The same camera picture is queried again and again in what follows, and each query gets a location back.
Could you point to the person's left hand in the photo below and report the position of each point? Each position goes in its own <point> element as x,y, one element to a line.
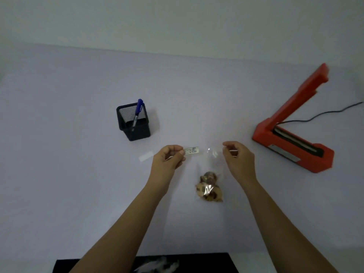
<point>163,170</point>

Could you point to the person's right hand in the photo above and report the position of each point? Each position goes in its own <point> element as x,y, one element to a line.
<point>241,166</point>

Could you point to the person's left thumb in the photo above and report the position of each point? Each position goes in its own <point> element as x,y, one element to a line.
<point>177,155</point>

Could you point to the person's right thumb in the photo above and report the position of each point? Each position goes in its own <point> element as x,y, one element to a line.
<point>228,154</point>

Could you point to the white label sticker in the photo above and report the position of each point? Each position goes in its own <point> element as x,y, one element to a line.
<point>192,150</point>

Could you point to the clear plastic bag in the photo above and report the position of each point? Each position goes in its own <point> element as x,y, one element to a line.
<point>210,164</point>

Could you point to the person's left forearm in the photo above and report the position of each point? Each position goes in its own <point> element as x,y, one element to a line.
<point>128,230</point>

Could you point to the person's right forearm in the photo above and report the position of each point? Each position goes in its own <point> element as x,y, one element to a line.
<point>284,227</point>

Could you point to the white sticker backing strip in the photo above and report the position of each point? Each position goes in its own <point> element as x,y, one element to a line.
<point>146,156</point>

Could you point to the brown dried snack pieces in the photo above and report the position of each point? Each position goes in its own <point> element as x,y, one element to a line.
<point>209,189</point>

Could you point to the black mesh pen holder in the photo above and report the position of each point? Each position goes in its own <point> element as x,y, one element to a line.
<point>137,134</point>

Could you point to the blue pen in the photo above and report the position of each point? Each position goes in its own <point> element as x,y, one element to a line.
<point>139,108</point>

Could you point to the red heat sealer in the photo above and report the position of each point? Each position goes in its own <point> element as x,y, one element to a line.
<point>324,159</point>

